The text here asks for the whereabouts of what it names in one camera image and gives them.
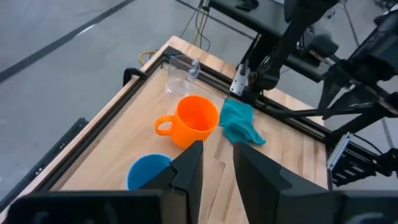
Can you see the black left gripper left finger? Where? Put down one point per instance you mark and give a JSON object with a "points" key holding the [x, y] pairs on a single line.
{"points": [[183, 186]]}

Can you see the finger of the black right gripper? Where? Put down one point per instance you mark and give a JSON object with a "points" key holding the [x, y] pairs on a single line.
{"points": [[354, 104], [328, 96]]}

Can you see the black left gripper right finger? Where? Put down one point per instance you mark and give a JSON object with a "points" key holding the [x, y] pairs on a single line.
{"points": [[264, 193]]}

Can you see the blue plastic cup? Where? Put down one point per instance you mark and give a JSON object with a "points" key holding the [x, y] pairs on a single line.
{"points": [[143, 171]]}

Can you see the orange plastic mug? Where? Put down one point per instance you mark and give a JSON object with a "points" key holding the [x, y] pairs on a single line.
{"points": [[186, 135]]}

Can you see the clear glass mug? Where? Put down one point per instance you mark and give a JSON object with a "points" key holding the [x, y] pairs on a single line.
{"points": [[178, 81]]}

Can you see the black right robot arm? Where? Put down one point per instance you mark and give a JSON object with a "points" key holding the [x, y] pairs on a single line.
{"points": [[292, 37]]}

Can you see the black slotted side panel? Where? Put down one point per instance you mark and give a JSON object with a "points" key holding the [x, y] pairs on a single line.
{"points": [[357, 168]]}

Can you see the teal cloth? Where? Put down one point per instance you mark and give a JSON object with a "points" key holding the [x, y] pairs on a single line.
{"points": [[237, 124]]}

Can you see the silver mounting plate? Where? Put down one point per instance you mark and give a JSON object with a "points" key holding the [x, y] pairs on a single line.
{"points": [[239, 81]]}

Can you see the silver aluminium extrusion bracket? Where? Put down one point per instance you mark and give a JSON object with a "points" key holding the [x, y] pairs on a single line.
{"points": [[339, 151]]}

